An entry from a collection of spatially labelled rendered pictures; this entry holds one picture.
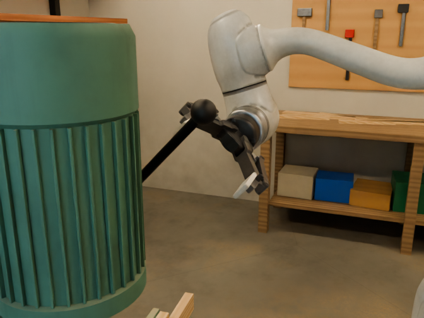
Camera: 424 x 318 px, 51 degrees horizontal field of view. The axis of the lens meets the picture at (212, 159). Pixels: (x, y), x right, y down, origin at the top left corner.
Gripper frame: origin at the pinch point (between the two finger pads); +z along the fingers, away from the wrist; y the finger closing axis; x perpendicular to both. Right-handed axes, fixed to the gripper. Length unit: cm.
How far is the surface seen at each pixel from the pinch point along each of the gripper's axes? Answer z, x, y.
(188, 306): -13.0, -33.6, -18.8
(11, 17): -163, -100, 145
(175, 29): -316, -75, 109
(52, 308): 32.1, -10.4, 0.0
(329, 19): -306, 20, 18
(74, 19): -223, -97, 143
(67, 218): 30.6, -2.3, 5.2
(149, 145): -317, -174, 57
